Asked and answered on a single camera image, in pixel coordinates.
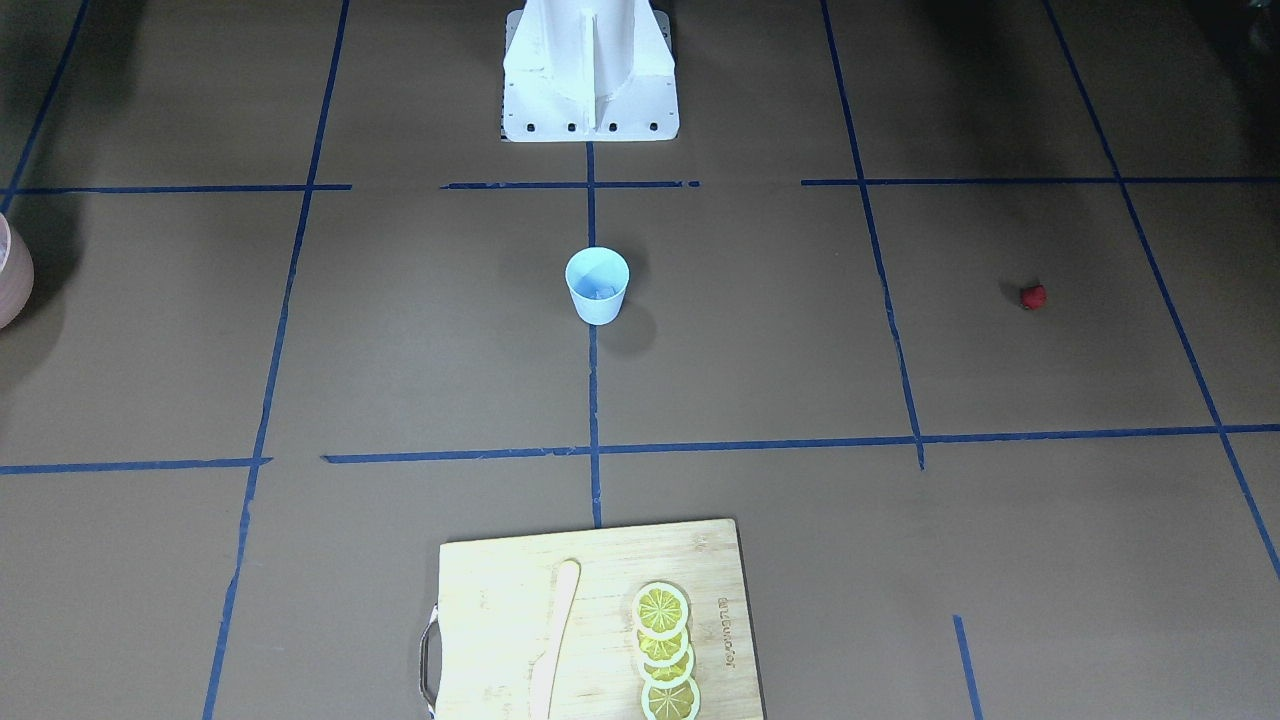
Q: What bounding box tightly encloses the lemon slice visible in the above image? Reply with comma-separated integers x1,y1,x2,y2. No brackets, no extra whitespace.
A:
640,679,701,720
637,646,696,689
635,628,690,667
630,582,690,641

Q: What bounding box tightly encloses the bamboo cutting board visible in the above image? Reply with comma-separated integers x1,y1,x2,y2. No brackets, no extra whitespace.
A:
420,519,765,719

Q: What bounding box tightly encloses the red strawberry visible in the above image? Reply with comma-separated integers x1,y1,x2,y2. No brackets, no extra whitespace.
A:
1019,284,1048,311

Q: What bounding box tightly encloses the light blue paper cup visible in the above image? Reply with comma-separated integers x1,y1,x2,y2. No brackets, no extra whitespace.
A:
564,247,630,325

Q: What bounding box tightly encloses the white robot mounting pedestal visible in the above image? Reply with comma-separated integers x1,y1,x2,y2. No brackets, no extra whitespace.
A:
500,1,680,143

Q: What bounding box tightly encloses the pink bowl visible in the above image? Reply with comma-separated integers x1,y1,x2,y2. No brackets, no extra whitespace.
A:
0,214,35,329

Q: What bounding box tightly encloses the yellow plastic knife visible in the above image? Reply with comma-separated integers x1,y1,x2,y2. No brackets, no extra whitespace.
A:
527,559,581,719

